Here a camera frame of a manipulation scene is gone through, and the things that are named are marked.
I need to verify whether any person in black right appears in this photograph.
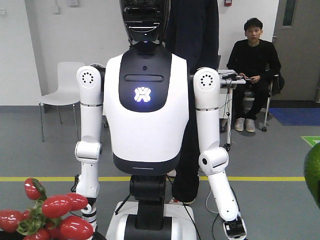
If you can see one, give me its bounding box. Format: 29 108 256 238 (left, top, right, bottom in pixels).
226 17 281 133

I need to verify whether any white plastic chair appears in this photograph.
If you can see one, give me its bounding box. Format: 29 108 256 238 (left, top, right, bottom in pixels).
38 61 86 142

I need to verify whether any green avocado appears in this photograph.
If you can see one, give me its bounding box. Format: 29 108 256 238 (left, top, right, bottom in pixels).
303 143 320 207

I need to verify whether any grey door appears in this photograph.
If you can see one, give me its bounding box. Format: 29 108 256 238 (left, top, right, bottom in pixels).
273 0 320 101

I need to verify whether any red cherry tomato bunch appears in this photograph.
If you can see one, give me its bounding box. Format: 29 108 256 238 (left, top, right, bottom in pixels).
0 177 95 240

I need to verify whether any person in dark clothes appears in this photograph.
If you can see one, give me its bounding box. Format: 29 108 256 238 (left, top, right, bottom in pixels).
164 0 220 206

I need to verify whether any white humanoid robot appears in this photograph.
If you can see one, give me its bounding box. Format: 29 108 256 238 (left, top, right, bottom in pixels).
75 0 247 240

